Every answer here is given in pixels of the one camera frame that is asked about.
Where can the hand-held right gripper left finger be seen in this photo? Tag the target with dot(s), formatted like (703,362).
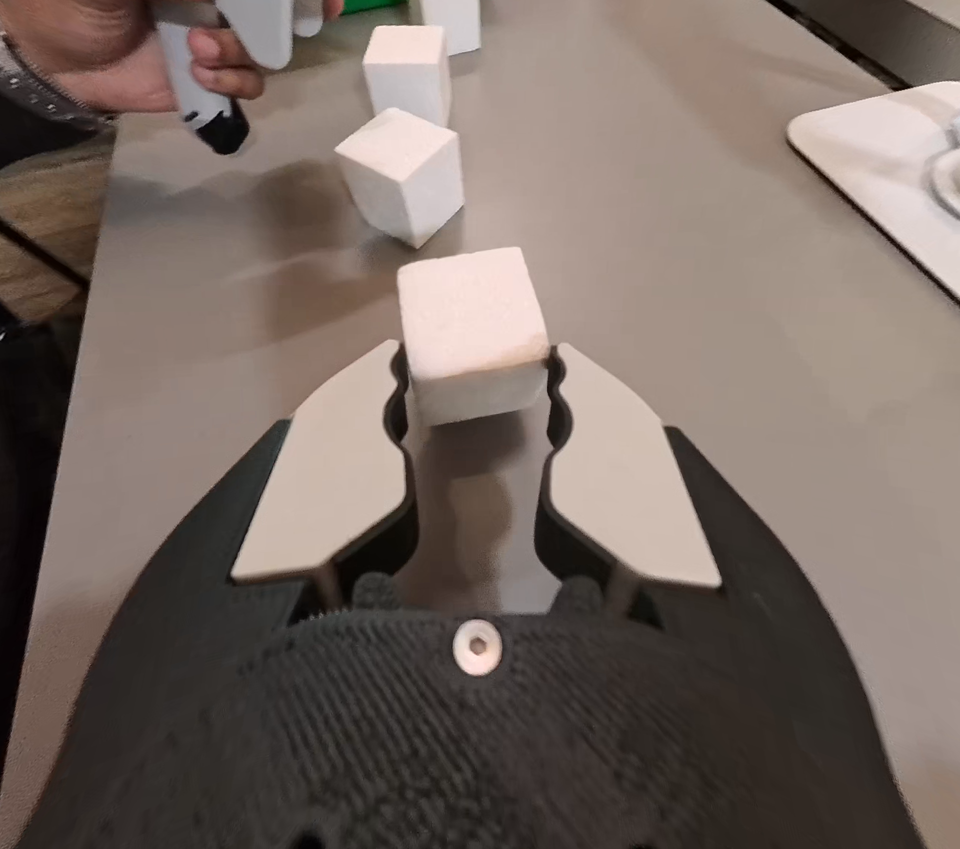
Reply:
(330,489)

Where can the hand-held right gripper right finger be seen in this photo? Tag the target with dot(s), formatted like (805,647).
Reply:
(630,504)

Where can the white foam cube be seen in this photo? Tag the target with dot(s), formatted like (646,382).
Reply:
(397,174)
(405,73)
(469,324)
(442,1)

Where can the person's left forearm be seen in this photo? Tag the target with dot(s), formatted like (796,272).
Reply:
(41,91)

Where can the person's left hand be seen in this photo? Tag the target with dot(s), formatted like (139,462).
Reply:
(90,24)

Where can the person's black clothing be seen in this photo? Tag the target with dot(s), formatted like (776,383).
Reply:
(22,489)

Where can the wooden document stand white base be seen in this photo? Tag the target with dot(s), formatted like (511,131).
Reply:
(862,166)

